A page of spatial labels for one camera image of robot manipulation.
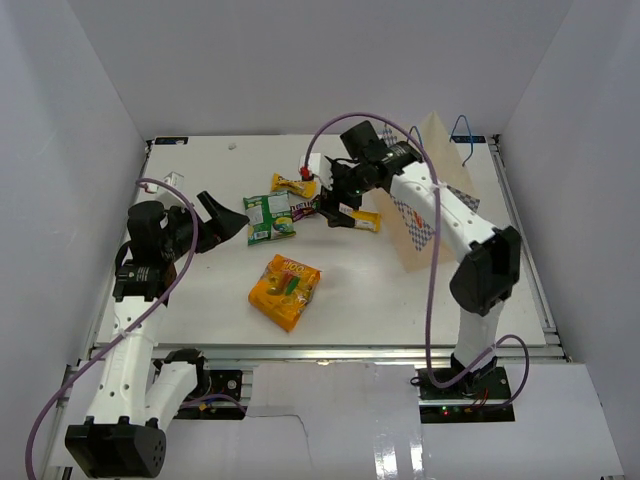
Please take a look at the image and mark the yellow candy packet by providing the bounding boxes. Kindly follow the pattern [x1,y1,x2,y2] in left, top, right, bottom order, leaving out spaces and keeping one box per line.
[271,173,316,199]

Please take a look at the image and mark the checkered paper bag blue handles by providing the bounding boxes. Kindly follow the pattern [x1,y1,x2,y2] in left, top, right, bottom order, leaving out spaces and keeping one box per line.
[372,111,494,272]

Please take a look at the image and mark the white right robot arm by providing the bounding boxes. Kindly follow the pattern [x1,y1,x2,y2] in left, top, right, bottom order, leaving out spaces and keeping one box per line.
[299,112,522,399]

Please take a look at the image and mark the yellow snack bar wrapper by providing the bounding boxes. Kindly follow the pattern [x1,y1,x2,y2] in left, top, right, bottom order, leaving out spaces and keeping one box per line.
[339,204,381,233]

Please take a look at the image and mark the black XDOF label plate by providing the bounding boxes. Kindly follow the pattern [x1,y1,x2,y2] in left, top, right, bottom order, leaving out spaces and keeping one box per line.
[153,136,189,146]

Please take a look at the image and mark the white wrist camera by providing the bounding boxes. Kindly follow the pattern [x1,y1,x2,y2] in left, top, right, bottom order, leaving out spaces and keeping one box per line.
[299,153,333,188]
[142,171,184,196]

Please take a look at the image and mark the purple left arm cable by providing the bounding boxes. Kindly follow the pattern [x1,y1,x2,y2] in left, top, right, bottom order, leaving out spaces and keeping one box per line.
[24,178,246,479]

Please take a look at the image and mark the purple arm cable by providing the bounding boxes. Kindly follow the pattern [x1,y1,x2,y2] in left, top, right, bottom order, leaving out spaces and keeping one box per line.
[24,178,246,479]
[305,111,530,407]

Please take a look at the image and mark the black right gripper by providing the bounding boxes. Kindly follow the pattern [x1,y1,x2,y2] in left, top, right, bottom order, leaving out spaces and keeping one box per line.
[318,157,376,228]

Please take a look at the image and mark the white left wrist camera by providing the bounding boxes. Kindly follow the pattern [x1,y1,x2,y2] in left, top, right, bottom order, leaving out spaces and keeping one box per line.
[142,171,184,196]

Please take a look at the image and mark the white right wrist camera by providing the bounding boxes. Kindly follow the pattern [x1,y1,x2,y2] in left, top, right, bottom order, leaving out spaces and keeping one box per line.
[299,153,333,188]

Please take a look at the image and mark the green snack bag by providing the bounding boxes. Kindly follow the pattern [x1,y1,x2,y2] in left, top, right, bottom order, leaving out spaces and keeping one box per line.
[243,191,296,246]

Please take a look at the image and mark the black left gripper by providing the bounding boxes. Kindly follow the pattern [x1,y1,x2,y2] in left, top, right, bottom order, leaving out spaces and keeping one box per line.
[160,191,248,261]

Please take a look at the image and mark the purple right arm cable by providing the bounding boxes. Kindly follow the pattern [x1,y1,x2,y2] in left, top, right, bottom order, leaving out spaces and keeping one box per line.
[305,111,530,407]

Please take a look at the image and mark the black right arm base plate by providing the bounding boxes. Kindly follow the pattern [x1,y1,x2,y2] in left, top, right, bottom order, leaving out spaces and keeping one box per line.
[410,367,516,425]

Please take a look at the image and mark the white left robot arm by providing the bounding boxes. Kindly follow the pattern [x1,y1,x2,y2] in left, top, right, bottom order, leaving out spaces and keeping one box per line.
[65,191,249,479]

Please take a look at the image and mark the orange gummy candy bag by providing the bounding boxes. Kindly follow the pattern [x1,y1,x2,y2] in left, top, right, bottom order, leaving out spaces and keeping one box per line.
[248,254,321,332]

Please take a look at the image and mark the dark purple candy packet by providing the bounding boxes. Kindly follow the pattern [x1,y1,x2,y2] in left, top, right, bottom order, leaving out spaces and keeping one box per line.
[290,197,319,222]

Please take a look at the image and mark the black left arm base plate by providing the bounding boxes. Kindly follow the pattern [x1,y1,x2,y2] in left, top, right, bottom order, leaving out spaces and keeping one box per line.
[174,369,245,421]

